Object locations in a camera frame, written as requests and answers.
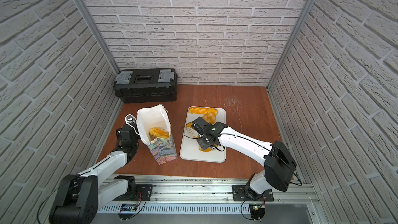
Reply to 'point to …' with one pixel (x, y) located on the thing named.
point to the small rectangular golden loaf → (191, 131)
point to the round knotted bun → (210, 117)
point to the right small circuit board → (257, 211)
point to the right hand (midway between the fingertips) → (207, 140)
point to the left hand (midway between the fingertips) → (132, 123)
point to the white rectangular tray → (190, 150)
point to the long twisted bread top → (196, 110)
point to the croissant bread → (157, 131)
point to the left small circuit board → (127, 207)
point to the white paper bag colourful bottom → (157, 116)
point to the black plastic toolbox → (146, 85)
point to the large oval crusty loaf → (207, 150)
